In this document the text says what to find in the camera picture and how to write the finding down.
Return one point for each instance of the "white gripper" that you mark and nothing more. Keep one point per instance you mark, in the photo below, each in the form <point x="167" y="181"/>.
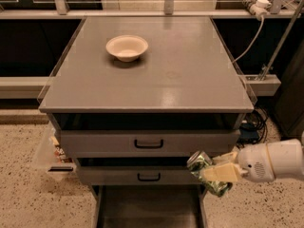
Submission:
<point x="254" y="162"/>

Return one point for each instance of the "crushed green soda can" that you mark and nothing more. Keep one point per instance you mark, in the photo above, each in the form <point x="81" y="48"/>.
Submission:
<point x="197" y="164"/>

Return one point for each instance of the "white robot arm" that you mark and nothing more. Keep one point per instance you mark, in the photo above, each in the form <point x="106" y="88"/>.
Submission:
<point x="286" y="158"/>

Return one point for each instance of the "grey top drawer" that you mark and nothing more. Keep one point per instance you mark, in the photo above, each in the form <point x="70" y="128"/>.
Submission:
<point x="146" y="143"/>

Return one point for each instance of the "grey open bottom drawer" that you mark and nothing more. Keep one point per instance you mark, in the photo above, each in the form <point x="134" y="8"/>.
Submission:
<point x="150" y="206"/>

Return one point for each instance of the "grey drawer cabinet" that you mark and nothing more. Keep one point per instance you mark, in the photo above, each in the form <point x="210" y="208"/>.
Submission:
<point x="184" y="81"/>

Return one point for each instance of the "grey middle drawer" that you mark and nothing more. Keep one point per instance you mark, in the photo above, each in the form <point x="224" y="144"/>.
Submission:
<point x="136" y="175"/>

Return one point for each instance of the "blue box on floor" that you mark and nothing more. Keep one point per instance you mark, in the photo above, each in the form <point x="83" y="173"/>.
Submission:
<point x="248" y="133"/>

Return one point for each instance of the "white paper bowl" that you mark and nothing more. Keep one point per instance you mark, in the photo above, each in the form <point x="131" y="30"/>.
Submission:
<point x="126" y="48"/>

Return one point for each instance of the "white power strip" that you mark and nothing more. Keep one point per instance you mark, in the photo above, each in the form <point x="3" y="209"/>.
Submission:
<point x="256" y="7"/>

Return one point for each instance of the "clear plastic storage bin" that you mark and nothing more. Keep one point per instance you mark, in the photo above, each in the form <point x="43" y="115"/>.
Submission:
<point x="50" y="158"/>

